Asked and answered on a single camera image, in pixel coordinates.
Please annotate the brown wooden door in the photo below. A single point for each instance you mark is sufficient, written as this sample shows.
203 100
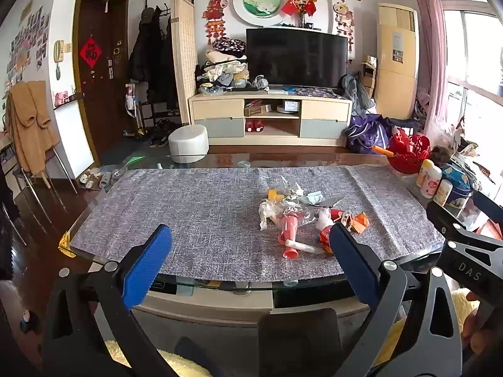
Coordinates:
102 98

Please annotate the white round stool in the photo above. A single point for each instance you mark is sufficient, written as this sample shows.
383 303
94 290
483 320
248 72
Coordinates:
188 143

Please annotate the small white bottle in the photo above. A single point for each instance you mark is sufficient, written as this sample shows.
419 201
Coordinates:
443 193

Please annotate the red diamond door ornament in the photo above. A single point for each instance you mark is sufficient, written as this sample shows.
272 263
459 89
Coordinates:
90 52

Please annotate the white crumpled paper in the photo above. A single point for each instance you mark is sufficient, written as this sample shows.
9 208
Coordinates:
291 187

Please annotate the white board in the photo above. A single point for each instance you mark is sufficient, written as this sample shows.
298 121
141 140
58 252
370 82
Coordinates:
72 137

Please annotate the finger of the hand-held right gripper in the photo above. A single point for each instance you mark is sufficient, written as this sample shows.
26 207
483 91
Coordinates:
452 226
491 216

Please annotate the grey foil wrapper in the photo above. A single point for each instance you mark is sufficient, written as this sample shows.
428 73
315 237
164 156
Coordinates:
332 202

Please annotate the flower vase with red flags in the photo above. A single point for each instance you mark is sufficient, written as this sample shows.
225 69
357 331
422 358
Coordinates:
300 6

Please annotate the brown coat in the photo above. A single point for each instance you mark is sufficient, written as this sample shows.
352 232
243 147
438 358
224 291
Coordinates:
31 125

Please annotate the cardboard boxes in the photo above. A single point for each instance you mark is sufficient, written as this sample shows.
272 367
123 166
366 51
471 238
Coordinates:
369 74

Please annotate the yellow snack packet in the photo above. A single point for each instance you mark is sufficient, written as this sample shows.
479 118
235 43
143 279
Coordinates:
275 194

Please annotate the red fish hanging decoration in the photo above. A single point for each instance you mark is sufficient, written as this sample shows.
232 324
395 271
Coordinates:
214 17

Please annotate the yellow fluffy clothing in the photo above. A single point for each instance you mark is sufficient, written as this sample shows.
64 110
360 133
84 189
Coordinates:
173 365

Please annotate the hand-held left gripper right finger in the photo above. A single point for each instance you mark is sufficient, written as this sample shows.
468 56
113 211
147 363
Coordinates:
353 263

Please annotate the grey trash bin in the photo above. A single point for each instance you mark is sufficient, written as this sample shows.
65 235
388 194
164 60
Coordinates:
296 341

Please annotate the wall photo collage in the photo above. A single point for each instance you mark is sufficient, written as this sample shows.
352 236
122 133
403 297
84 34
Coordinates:
27 47

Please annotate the blue round tin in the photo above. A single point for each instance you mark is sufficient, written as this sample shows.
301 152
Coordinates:
458 188

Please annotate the clear plastic wrapper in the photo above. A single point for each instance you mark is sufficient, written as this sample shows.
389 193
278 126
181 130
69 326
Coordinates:
304 214

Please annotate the white tube with pink cap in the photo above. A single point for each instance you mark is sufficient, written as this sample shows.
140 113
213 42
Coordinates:
304 248

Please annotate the pink plastic cup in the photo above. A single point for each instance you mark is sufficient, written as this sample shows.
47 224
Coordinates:
290 227

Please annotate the metal frame chair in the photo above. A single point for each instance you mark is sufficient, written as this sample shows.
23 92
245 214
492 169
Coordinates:
59 169

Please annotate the pink curtain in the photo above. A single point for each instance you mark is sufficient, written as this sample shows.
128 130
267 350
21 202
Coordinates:
430 47

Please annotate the beige folding screen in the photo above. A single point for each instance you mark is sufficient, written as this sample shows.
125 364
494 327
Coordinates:
184 63

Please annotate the pale green packet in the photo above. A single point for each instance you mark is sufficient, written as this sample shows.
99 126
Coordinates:
313 197

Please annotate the grey jacket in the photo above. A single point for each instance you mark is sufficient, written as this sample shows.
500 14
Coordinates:
355 94

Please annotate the red bottles in cabinet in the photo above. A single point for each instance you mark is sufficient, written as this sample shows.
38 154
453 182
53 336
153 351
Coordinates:
254 126

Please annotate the window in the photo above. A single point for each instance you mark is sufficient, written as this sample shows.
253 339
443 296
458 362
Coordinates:
475 66

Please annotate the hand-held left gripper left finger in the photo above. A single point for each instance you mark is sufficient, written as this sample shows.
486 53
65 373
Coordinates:
147 263

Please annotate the red plastic basket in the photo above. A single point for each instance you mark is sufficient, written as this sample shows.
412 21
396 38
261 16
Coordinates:
408 153

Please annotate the beige standing air conditioner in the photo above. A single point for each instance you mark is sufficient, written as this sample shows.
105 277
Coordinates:
395 63

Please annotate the purple bag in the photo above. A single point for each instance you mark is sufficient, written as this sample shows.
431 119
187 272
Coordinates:
363 133

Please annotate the yellow table corner guard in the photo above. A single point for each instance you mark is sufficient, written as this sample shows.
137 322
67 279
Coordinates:
66 245

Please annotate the orange wrapper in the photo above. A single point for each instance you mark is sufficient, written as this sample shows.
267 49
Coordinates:
359 223

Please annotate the kick scooter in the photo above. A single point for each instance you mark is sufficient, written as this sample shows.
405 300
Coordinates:
135 114

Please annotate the grey woven table mat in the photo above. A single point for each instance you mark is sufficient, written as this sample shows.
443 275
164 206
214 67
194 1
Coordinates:
188 212

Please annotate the pile of slippers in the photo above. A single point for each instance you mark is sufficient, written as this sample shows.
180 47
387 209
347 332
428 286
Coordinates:
98 178

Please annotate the black television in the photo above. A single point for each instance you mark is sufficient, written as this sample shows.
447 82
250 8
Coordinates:
296 57

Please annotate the person's right hand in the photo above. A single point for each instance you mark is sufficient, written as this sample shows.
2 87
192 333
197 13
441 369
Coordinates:
471 318

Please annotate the pile of clothes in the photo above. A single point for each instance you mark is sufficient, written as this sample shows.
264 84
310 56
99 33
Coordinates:
224 70

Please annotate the dark hanging coats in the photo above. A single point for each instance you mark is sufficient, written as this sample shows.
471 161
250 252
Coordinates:
151 59

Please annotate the white intercom phone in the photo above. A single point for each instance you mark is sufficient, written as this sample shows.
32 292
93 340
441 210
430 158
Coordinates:
59 51

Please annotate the beige television cabinet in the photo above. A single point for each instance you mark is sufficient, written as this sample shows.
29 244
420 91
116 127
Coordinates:
218 119

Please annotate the red and white wrapper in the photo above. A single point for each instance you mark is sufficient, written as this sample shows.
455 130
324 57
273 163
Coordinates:
324 229

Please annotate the small bottle on floor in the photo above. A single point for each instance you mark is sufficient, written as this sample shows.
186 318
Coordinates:
26 320

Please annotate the round white wall art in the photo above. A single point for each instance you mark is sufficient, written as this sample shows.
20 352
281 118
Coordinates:
258 4

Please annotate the pink fish hanging decoration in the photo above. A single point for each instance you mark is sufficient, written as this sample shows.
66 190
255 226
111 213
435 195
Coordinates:
344 21

